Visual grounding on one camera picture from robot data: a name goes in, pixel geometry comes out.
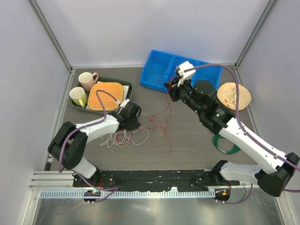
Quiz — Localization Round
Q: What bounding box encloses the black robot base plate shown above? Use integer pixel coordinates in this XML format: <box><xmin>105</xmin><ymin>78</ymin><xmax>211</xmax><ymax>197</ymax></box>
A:
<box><xmin>87</xmin><ymin>170</ymin><xmax>240</xmax><ymax>192</ymax></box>

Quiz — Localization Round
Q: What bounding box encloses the white thin wire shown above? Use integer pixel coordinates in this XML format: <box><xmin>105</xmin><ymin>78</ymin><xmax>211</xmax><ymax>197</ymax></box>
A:
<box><xmin>99</xmin><ymin>113</ymin><xmax>150</xmax><ymax>150</ymax></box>

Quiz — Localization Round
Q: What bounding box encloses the pink ceramic mug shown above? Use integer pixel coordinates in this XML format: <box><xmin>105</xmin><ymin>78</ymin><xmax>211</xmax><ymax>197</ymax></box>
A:
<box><xmin>78</xmin><ymin>72</ymin><xmax>99</xmax><ymax>92</ymax></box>

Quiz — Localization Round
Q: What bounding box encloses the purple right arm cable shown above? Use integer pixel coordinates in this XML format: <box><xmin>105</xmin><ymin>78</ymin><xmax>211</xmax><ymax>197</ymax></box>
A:
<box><xmin>184</xmin><ymin>63</ymin><xmax>300</xmax><ymax>204</ymax></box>

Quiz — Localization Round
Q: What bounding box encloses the yellow green ceramic mug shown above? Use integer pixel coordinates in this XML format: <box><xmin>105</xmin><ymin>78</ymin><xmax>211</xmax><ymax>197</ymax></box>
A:
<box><xmin>69</xmin><ymin>87</ymin><xmax>88</xmax><ymax>108</ymax></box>

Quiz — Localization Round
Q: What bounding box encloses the blue three-compartment plastic bin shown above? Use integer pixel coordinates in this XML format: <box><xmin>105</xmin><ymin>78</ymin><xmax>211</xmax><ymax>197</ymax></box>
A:
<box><xmin>140</xmin><ymin>50</ymin><xmax>223</xmax><ymax>92</ymax></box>

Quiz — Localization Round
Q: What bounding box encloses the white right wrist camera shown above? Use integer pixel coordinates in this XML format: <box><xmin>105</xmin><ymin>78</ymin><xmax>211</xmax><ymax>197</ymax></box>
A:
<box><xmin>175</xmin><ymin>61</ymin><xmax>196</xmax><ymax>87</ymax></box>

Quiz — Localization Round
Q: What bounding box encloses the aluminium frame post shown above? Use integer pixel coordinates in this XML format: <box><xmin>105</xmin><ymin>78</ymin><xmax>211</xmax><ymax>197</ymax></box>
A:
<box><xmin>28</xmin><ymin>0</ymin><xmax>72</xmax><ymax>72</ymax></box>
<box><xmin>234</xmin><ymin>0</ymin><xmax>278</xmax><ymax>69</ymax></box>

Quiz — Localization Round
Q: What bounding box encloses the aluminium frame post left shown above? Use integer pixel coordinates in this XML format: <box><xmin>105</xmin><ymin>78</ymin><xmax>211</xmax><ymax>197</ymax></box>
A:
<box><xmin>28</xmin><ymin>0</ymin><xmax>72</xmax><ymax>72</ymax></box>

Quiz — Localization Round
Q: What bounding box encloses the aluminium frame post right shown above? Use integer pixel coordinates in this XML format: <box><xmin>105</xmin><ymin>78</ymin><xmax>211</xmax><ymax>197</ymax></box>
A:
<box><xmin>234</xmin><ymin>0</ymin><xmax>278</xmax><ymax>69</ymax></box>

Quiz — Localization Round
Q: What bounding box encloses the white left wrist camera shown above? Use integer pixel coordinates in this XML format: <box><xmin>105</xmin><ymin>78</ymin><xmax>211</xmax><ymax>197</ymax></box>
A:
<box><xmin>116</xmin><ymin>99</ymin><xmax>130</xmax><ymax>113</ymax></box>

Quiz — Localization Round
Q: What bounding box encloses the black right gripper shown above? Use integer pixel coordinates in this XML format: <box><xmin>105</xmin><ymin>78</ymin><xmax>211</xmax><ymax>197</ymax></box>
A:
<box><xmin>165</xmin><ymin>75</ymin><xmax>203</xmax><ymax>115</ymax></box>

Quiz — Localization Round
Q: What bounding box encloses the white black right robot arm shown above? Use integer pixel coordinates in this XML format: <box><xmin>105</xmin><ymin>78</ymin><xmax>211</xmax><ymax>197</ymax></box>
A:
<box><xmin>164</xmin><ymin>77</ymin><xmax>300</xmax><ymax>197</ymax></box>

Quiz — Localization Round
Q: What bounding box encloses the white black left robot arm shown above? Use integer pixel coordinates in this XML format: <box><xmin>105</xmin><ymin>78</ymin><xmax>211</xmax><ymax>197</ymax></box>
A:
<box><xmin>48</xmin><ymin>99</ymin><xmax>141</xmax><ymax>187</ymax></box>

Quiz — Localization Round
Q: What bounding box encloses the red thin wire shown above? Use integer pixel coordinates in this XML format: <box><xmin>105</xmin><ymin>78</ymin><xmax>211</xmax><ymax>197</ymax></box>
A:
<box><xmin>114</xmin><ymin>78</ymin><xmax>175</xmax><ymax>153</ymax></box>

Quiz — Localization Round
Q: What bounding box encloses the slotted cable duct rail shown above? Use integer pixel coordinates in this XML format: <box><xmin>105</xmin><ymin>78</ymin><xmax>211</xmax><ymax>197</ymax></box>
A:
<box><xmin>40</xmin><ymin>189</ymin><xmax>215</xmax><ymax>199</ymax></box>

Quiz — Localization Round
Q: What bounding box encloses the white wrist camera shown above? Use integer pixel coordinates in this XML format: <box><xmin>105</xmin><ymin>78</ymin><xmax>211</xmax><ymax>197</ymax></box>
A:
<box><xmin>116</xmin><ymin>99</ymin><xmax>130</xmax><ymax>113</ymax></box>
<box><xmin>175</xmin><ymin>61</ymin><xmax>196</xmax><ymax>87</ymax></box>

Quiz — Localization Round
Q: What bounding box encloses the beige decorated ceramic plate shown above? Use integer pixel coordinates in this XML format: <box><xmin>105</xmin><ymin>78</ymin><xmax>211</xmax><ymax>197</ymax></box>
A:
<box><xmin>217</xmin><ymin>82</ymin><xmax>252</xmax><ymax>111</ymax></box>

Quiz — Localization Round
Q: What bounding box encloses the orange woven mat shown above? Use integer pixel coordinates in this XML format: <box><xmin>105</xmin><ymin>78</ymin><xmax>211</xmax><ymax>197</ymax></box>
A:
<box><xmin>87</xmin><ymin>82</ymin><xmax>124</xmax><ymax>112</ymax></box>

